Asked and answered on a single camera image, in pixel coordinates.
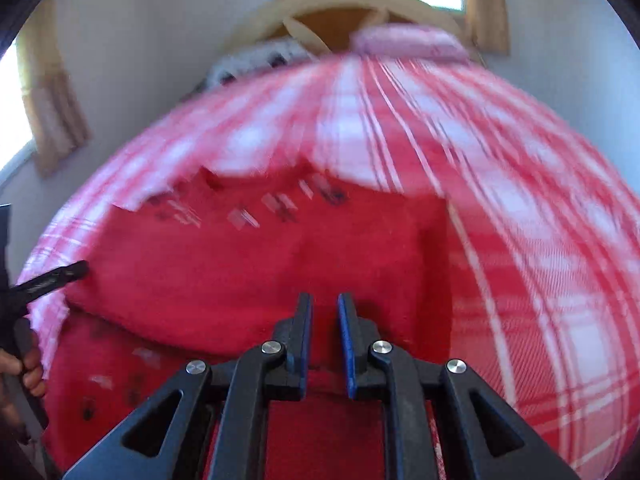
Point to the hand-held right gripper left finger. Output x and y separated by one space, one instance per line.
301 325

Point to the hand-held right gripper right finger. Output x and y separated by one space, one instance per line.
348 330

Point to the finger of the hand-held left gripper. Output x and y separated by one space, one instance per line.
55 277

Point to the red knit sweater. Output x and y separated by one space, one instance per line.
240 270

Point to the person's left hand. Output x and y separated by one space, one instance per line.
32 365

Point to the side window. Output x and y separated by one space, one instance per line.
12 120

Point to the yellow patterned curtain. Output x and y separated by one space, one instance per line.
50 100
487 5

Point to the red plaid blanket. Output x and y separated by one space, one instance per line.
525 210

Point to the white patterned pillow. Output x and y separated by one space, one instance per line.
255 62

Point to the pink pillow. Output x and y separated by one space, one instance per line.
410 42

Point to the cream wooden headboard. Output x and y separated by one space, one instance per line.
345 15

